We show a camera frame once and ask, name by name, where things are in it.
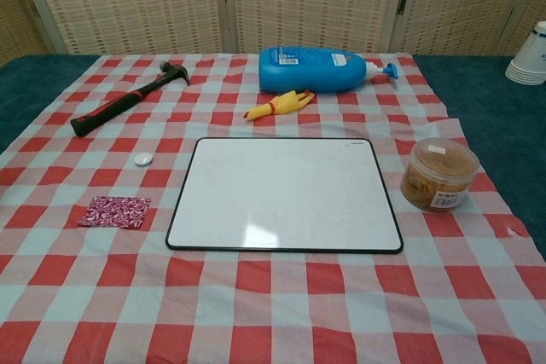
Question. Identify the small white round disc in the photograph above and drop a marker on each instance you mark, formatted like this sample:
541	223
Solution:
143	160

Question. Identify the woven folding screen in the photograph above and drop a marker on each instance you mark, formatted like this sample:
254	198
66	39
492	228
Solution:
128	1

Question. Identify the black red claw hammer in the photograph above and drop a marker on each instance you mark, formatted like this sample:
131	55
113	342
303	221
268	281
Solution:
128	99

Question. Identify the blue pump bottle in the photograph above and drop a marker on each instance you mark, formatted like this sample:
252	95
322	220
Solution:
307	70

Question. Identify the stack of white paper cups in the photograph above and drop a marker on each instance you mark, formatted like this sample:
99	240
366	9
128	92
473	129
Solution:
529	61

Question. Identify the yellow rubber chicken toy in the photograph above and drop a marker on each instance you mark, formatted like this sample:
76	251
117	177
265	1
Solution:
266	109

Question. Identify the metal screen hinge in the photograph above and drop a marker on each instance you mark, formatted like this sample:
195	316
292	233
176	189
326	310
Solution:
401	4

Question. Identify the red white checkered tablecloth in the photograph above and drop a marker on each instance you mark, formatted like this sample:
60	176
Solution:
273	296

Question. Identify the clear jar of rubber bands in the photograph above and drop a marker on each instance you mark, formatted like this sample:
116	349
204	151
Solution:
439	176

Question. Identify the white board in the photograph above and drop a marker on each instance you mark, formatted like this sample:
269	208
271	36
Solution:
283	195

